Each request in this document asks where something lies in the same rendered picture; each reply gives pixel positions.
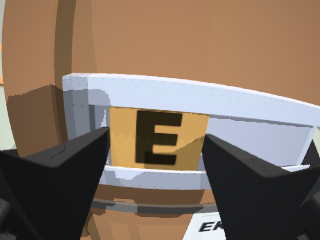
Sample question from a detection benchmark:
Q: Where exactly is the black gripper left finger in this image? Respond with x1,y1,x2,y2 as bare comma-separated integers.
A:
0,127,111,240

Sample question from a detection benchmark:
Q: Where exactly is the orange tile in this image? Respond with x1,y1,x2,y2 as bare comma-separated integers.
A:
109,105,211,172

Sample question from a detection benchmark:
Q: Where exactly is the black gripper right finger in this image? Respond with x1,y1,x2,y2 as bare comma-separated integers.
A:
201,133,320,240

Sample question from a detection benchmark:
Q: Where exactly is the white paper ticket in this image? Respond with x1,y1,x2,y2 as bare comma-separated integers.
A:
183,212,227,240

